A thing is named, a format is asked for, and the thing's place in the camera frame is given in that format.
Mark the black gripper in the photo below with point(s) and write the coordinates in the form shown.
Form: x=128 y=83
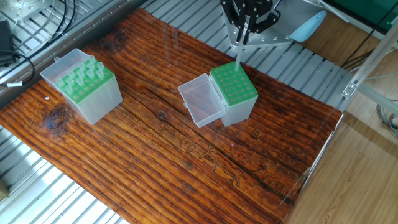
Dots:
x=252 y=5

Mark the translucent tip box green rack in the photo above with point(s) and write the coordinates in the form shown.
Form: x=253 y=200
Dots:
x=93 y=102
x=239 y=99

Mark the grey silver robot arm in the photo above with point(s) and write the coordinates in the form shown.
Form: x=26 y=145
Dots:
x=292 y=18

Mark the clear hinged box lid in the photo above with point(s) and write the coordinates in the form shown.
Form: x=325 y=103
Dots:
x=200 y=102
x=59 y=67

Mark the glossy wooden board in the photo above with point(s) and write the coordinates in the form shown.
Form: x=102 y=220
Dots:
x=186 y=174

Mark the grey metal mount plate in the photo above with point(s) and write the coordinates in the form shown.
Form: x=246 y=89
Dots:
x=264 y=41

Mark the aluminium frame corner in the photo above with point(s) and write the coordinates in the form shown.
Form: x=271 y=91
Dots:
x=367 y=78

